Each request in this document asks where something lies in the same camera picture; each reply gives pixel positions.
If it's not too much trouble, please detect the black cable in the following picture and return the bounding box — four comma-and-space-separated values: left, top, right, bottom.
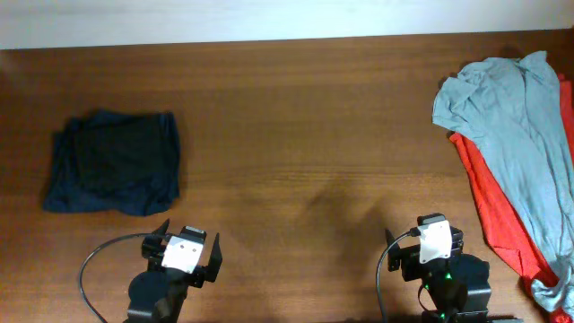
78, 232, 156, 323
375, 227, 422, 323

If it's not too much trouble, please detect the red t-shirt white print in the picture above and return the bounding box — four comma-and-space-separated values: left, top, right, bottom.
449, 77, 573, 322

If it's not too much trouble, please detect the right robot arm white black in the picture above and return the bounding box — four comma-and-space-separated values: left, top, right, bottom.
376, 227, 523, 323

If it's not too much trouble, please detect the folded dark navy garment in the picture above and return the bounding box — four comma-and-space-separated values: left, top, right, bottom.
42, 110, 180, 216

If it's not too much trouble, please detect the right black cable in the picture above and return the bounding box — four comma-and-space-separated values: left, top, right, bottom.
375, 227, 422, 323

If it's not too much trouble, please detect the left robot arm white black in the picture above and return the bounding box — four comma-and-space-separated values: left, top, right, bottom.
126, 221, 223, 323

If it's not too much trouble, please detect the light blue grey t-shirt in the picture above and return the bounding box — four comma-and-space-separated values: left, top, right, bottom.
432, 51, 573, 315

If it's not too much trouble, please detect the left black cable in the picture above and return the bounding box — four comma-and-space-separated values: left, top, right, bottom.
78, 232, 156, 323

